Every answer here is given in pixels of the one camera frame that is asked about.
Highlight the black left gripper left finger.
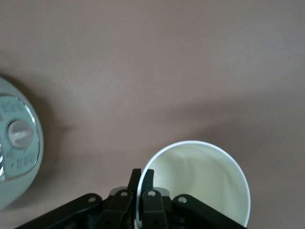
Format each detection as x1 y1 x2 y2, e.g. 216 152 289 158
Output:
14 168 142 229

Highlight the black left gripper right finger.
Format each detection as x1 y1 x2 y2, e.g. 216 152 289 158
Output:
140 168 248 229

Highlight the white plastic cup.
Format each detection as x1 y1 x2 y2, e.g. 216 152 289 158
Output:
137 140 251 229

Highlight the grey-green rice cooker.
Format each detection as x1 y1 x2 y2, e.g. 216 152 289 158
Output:
0 75 45 212

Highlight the brown table mat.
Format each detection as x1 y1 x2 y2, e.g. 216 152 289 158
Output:
0 0 305 229

